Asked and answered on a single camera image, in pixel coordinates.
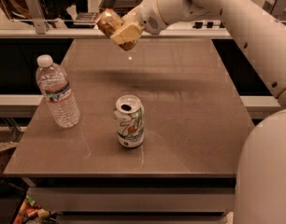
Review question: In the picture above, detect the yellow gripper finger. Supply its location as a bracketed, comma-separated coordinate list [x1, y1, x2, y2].
[110, 21, 143, 45]
[122, 7, 139, 23]

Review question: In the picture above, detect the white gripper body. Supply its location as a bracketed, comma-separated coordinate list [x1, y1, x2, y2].
[136, 0, 168, 35]

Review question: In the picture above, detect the orange soda can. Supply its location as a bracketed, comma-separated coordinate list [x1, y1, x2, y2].
[97, 8, 136, 51]

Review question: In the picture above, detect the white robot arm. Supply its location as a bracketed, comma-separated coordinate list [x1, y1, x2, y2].
[111, 0, 286, 224]

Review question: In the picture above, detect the white green 7up can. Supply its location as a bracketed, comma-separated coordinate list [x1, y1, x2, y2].
[113, 95, 144, 148]

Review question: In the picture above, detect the clear plastic water bottle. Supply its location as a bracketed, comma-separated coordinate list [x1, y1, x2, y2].
[36, 54, 80, 128]

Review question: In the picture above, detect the brown table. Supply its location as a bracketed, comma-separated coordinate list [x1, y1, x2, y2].
[5, 39, 252, 224]

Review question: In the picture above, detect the colourful snack packages bin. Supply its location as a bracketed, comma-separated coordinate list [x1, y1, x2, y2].
[11, 195, 58, 224]

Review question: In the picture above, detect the left metal railing post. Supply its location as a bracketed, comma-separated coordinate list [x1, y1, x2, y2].
[25, 0, 49, 35]

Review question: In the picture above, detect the metal railing post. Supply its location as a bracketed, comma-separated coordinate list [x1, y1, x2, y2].
[25, 0, 49, 35]
[263, 0, 286, 16]

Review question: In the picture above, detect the right metal railing post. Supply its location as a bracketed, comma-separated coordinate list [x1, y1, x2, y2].
[263, 0, 286, 16]

